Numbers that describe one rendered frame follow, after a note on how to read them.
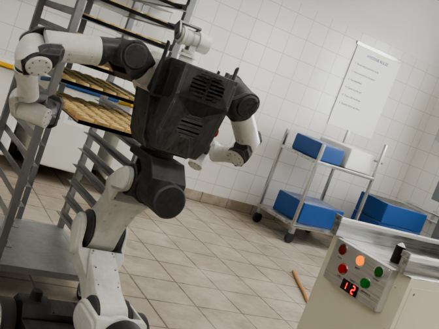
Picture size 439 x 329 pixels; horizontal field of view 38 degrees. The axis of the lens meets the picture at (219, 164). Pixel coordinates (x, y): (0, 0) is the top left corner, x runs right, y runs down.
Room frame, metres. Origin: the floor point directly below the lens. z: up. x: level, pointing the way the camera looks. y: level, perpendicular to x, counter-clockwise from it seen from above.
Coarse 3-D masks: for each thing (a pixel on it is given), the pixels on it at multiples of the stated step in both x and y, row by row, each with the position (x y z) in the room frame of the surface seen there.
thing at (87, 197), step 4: (68, 180) 3.29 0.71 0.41; (72, 180) 3.32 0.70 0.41; (76, 180) 3.26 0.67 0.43; (72, 184) 3.24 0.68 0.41; (76, 184) 3.25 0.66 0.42; (80, 184) 3.20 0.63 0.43; (76, 188) 3.19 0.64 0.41; (80, 188) 3.19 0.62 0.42; (84, 188) 3.15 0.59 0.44; (80, 192) 3.15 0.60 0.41; (84, 192) 3.13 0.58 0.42; (88, 192) 3.09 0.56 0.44; (84, 196) 3.09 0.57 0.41; (88, 196) 3.08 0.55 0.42; (92, 196) 3.04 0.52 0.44; (88, 200) 3.04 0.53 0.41; (92, 200) 3.02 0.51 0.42; (96, 200) 2.99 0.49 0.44; (88, 204) 2.98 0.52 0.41; (92, 204) 3.00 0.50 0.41
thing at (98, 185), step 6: (78, 162) 3.31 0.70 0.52; (78, 168) 3.24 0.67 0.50; (84, 168) 3.22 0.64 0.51; (84, 174) 3.15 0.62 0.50; (90, 174) 3.13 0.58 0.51; (90, 180) 3.07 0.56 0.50; (96, 180) 3.05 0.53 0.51; (96, 186) 3.00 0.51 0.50; (102, 186) 2.98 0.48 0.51; (102, 192) 2.93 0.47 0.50
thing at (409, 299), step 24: (336, 240) 2.09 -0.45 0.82; (336, 288) 2.03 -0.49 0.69; (408, 288) 1.84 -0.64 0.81; (432, 288) 1.91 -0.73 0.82; (312, 312) 2.07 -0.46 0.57; (336, 312) 2.00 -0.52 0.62; (360, 312) 1.93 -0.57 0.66; (384, 312) 1.87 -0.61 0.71; (408, 312) 1.86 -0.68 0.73; (432, 312) 1.94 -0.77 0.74
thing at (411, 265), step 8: (408, 256) 1.82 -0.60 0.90; (416, 256) 1.86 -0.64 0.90; (400, 264) 1.84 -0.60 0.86; (408, 264) 1.83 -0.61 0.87; (416, 264) 1.85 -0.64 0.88; (424, 264) 1.87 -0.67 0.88; (432, 264) 1.89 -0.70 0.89; (400, 272) 1.83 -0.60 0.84; (408, 272) 1.84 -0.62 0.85; (416, 272) 1.86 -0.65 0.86; (424, 272) 1.88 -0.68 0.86; (432, 272) 1.90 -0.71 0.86
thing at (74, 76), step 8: (64, 72) 2.85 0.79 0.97; (72, 72) 2.98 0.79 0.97; (80, 72) 3.16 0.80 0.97; (72, 80) 2.62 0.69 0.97; (80, 80) 2.71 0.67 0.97; (88, 80) 2.86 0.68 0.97; (96, 80) 3.04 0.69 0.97; (104, 80) 3.21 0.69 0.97; (96, 88) 2.68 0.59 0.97; (104, 88) 2.77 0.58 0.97; (112, 88) 2.92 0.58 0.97; (120, 96) 2.75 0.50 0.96; (128, 96) 2.84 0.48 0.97
